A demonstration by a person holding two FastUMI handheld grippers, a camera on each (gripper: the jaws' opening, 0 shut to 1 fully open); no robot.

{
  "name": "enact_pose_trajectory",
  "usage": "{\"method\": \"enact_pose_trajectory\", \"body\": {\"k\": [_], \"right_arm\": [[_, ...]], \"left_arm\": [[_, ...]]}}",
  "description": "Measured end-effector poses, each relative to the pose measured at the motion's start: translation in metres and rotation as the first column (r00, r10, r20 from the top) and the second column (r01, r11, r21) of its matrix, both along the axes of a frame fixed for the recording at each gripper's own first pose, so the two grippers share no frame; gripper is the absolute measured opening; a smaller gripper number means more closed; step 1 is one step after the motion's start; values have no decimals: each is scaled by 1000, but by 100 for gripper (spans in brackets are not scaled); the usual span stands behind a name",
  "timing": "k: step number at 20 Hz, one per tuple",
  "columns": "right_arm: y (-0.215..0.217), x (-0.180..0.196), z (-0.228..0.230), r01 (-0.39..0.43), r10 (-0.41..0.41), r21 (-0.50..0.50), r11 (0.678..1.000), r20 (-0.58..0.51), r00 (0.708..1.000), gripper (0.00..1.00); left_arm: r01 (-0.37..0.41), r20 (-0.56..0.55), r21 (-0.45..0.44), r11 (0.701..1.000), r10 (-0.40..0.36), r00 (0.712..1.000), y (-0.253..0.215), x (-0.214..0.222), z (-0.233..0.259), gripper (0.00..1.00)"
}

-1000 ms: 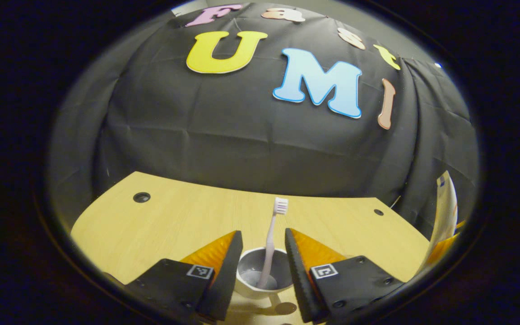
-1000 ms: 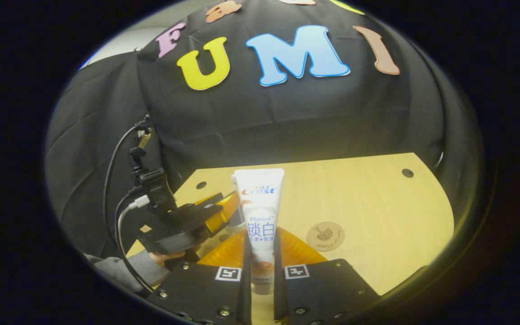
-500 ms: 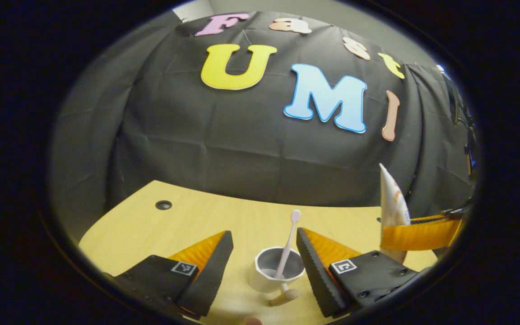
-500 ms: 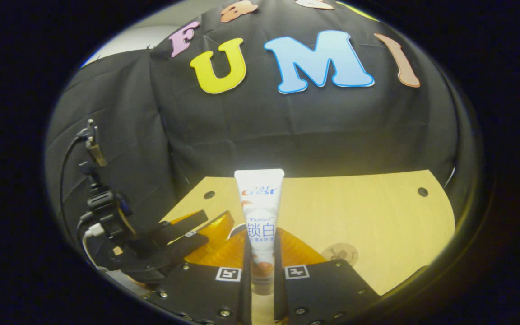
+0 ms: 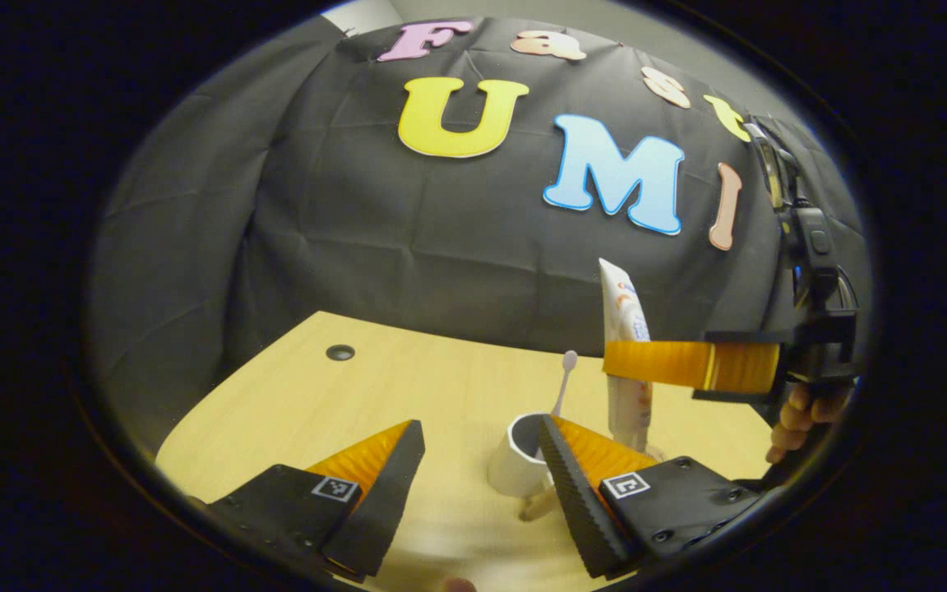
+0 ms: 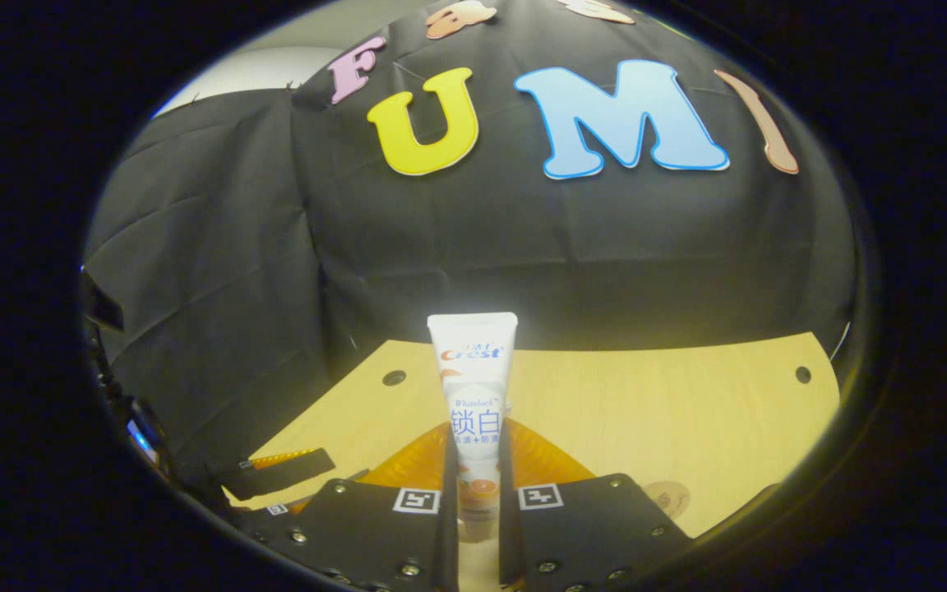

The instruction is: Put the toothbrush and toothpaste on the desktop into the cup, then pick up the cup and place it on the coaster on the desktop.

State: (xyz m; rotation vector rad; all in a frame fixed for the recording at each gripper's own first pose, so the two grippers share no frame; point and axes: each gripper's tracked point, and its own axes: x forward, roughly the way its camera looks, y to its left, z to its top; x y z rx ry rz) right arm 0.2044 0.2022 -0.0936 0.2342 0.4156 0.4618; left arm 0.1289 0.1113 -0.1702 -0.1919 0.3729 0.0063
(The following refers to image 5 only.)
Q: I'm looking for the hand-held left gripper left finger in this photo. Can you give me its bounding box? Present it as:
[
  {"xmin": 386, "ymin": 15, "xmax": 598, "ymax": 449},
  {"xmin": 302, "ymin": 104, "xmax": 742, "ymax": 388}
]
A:
[{"xmin": 206, "ymin": 419, "xmax": 426, "ymax": 580}]

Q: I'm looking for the pale pink toothbrush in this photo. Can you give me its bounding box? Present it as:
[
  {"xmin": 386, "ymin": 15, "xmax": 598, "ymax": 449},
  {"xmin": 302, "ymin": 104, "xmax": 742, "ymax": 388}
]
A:
[{"xmin": 551, "ymin": 350, "xmax": 579, "ymax": 418}]

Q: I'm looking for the white cup with wooden handle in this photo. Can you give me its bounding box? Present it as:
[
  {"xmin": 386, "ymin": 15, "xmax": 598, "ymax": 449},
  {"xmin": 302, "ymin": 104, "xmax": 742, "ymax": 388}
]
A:
[{"xmin": 487, "ymin": 413, "xmax": 573, "ymax": 523}]

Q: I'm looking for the light wooden desktop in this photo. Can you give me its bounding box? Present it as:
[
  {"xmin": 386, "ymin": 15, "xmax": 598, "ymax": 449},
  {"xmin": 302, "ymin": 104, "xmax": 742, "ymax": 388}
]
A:
[{"xmin": 155, "ymin": 310, "xmax": 774, "ymax": 592}]

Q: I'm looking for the white toothpaste tube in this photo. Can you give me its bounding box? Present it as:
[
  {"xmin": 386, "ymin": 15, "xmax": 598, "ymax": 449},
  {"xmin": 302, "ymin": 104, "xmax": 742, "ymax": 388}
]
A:
[{"xmin": 598, "ymin": 257, "xmax": 655, "ymax": 453}]

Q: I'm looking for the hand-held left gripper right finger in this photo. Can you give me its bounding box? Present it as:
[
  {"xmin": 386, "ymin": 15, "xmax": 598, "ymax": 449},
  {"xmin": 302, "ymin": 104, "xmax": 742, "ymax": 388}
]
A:
[{"xmin": 539, "ymin": 414, "xmax": 762, "ymax": 579}]

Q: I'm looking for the black backdrop cloth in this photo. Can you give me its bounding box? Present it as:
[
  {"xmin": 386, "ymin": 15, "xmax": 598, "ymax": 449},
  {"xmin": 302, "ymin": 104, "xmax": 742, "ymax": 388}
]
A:
[{"xmin": 87, "ymin": 12, "xmax": 869, "ymax": 461}]

